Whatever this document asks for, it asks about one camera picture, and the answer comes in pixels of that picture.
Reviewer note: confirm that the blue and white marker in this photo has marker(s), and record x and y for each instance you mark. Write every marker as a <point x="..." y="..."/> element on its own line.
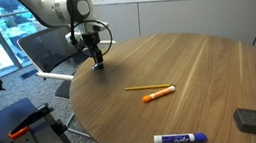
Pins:
<point x="179" y="138"/>

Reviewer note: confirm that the yellow pencil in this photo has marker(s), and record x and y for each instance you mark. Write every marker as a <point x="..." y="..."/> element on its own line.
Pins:
<point x="147" y="87"/>

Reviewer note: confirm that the grey window frame post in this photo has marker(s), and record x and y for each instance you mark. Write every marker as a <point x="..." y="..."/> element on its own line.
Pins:
<point x="0" y="39"/>

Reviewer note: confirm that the orange and white marker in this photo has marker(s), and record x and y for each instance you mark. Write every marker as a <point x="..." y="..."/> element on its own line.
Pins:
<point x="158" y="94"/>

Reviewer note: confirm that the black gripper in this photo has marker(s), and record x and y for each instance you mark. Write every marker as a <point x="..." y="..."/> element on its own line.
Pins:
<point x="91" y="40"/>

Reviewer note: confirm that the black mesh office chair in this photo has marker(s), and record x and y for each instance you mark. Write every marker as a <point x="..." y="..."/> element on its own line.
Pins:
<point x="44" y="53"/>

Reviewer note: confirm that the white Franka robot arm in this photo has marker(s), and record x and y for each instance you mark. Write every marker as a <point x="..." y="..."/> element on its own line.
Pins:
<point x="55" y="7"/>

